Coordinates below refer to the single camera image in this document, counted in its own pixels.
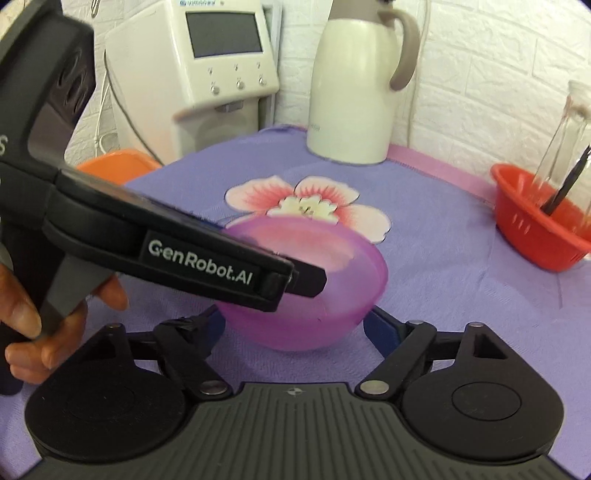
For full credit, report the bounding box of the purple printed tablecloth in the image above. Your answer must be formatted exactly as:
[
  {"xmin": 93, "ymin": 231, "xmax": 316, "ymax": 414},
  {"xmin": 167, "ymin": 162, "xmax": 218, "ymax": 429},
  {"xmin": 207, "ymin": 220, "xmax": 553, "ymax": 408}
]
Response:
[{"xmin": 0, "ymin": 124, "xmax": 591, "ymax": 480}]

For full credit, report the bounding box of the glass pitcher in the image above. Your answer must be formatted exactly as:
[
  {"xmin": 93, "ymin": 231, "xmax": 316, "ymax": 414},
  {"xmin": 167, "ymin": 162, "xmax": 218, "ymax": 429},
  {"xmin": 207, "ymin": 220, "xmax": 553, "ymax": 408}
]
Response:
[{"xmin": 531, "ymin": 79, "xmax": 591, "ymax": 217}]

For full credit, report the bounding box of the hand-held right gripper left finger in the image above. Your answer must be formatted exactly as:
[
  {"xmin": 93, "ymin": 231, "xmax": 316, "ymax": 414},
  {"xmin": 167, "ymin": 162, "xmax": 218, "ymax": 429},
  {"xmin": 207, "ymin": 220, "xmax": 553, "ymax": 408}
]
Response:
[{"xmin": 69, "ymin": 305, "xmax": 234, "ymax": 400}]

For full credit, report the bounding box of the red plastic basket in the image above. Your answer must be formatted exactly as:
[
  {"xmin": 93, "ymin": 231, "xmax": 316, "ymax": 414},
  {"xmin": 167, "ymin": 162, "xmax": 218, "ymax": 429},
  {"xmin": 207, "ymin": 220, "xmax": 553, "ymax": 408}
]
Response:
[{"xmin": 490, "ymin": 162, "xmax": 591, "ymax": 273}]

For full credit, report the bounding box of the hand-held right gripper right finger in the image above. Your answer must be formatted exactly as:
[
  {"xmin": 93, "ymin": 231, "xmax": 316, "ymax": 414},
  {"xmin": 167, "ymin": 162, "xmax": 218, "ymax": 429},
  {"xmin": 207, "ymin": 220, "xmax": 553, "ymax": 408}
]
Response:
[{"xmin": 355, "ymin": 307, "xmax": 513, "ymax": 398}]

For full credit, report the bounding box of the translucent purple bowl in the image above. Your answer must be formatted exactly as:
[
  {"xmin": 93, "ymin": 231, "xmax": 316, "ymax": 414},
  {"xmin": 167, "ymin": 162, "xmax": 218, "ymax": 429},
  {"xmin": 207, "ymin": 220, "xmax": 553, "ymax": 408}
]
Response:
[{"xmin": 215, "ymin": 216, "xmax": 389, "ymax": 352}]

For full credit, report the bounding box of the black stirring stick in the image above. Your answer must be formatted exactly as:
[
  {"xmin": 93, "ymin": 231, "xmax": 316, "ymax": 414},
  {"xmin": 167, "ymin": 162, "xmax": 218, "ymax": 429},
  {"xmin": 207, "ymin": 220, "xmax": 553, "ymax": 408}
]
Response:
[{"xmin": 540, "ymin": 145, "xmax": 591, "ymax": 217}]

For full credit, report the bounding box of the person's left hand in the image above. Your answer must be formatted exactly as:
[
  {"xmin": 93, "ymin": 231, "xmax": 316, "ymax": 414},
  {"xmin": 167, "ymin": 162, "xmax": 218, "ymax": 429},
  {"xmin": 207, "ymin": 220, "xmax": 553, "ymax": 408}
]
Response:
[{"xmin": 0, "ymin": 265, "xmax": 130, "ymax": 385}]

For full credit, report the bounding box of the orange plastic stool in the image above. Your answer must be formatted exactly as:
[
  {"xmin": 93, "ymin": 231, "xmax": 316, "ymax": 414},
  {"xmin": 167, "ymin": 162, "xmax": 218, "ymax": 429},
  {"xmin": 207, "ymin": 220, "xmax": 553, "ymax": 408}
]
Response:
[{"xmin": 76, "ymin": 148, "xmax": 163, "ymax": 186}]

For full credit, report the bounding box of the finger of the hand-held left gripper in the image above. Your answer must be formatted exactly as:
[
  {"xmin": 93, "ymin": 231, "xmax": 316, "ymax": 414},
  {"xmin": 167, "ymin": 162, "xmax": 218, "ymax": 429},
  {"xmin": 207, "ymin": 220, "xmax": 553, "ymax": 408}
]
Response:
[{"xmin": 281, "ymin": 260, "xmax": 328, "ymax": 299}]

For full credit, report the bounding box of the white thermos jug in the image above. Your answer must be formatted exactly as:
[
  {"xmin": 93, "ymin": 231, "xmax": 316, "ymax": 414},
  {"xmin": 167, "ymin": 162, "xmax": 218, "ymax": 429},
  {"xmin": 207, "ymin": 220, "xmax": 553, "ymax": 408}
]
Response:
[{"xmin": 306, "ymin": 0, "xmax": 422, "ymax": 166}]

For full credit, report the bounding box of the white appliance with screen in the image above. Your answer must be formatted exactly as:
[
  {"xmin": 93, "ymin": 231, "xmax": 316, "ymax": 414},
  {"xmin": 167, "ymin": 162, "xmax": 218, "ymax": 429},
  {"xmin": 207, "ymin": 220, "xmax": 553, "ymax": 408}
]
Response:
[{"xmin": 102, "ymin": 0, "xmax": 281, "ymax": 160}]

